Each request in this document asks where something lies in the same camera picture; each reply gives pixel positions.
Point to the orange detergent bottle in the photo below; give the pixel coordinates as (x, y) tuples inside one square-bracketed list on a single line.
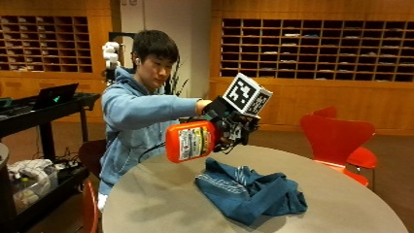
[(190, 140)]

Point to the dark plant leaves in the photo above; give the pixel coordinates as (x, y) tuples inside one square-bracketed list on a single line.
[(174, 82)]

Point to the dark red chair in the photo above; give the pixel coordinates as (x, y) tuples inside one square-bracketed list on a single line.
[(90, 153)]

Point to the black laptop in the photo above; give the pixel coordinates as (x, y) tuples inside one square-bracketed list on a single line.
[(55, 95)]

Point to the blue cloth garment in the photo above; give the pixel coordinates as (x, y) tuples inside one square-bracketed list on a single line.
[(250, 191)]

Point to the clear plastic bin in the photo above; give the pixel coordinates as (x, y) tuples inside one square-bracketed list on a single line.
[(32, 183)]

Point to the white marker cube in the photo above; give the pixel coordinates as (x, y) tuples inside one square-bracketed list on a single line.
[(246, 95)]

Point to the orange chair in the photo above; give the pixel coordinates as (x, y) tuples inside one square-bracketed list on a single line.
[(335, 139), (358, 152)]

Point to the person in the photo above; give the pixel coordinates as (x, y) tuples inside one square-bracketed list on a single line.
[(133, 113)]

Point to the wooden mail slot shelf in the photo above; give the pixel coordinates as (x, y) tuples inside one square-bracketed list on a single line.
[(45, 43), (317, 50)]

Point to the white earbud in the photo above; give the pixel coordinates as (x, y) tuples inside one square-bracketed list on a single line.
[(137, 60)]

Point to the black utility cart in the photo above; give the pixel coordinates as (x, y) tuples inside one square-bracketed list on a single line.
[(40, 155)]

